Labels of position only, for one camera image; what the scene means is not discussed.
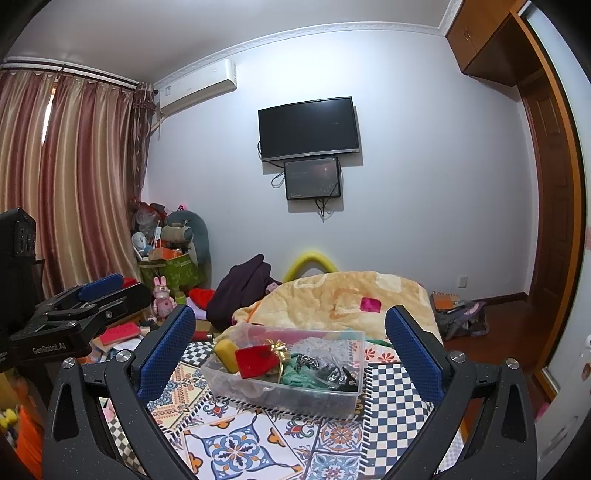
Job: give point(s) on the white air conditioner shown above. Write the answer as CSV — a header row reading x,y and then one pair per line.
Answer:
x,y
198,86

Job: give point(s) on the grey backpack on floor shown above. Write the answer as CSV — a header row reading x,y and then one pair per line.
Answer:
x,y
459,318

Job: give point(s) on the red notebook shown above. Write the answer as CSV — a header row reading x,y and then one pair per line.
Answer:
x,y
119,333

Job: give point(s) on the wall mounted black television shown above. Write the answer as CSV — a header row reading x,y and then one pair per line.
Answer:
x,y
309,128

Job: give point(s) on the floral silk scarf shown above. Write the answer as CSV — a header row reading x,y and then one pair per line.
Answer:
x,y
341,350

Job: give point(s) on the green knitted cloth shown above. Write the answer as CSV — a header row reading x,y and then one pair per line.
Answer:
x,y
304,377

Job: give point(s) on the patterned tablecloth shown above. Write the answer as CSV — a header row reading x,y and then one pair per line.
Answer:
x,y
221,438

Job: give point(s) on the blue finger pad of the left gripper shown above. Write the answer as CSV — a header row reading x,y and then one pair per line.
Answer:
x,y
101,288

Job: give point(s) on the pink rabbit figure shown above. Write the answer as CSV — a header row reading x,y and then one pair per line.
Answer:
x,y
163,303

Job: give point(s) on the grey plush toy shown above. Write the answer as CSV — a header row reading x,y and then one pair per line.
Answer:
x,y
186,230

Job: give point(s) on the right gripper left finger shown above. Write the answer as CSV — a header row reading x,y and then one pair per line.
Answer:
x,y
77,442

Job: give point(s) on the black white patterned cloth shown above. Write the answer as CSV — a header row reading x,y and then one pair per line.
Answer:
x,y
339,375

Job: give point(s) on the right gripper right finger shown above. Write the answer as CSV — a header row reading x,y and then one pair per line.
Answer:
x,y
502,442

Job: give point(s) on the striped brown curtain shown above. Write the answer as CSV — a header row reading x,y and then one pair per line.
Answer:
x,y
74,157

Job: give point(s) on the small black wall monitor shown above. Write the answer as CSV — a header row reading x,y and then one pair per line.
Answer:
x,y
312,178

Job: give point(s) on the red velvet gold pouch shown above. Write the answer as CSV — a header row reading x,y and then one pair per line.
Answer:
x,y
263,359

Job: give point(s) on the dark purple garment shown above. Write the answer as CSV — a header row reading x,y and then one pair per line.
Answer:
x,y
245,284

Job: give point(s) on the clear plastic storage box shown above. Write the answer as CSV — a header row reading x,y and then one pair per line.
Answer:
x,y
267,392

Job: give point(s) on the yellow green sponge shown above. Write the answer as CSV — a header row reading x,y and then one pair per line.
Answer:
x,y
224,350

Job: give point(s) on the beige fleece blanket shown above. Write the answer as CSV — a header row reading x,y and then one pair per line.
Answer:
x,y
341,301

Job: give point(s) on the white sliding door with hearts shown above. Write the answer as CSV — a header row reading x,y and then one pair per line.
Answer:
x,y
563,431

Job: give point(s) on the yellow foam tube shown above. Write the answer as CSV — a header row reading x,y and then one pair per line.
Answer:
x,y
307,260

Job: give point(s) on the green storage box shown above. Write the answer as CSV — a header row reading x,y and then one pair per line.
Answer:
x,y
180,272

